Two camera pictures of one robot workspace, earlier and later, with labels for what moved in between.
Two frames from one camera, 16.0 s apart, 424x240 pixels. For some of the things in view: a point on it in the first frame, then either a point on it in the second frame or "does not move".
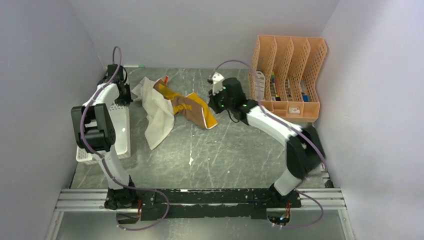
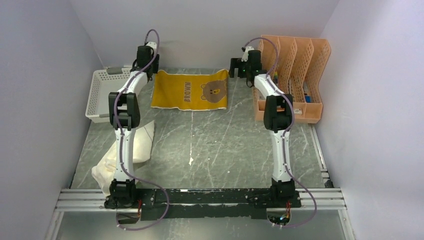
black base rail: (214, 204) does not move
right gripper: (212, 102) → (236, 63)
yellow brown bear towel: (190, 107) → (191, 92)
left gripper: (126, 101) → (157, 66)
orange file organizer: (284, 77) does not move
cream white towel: (159, 109) → (103, 172)
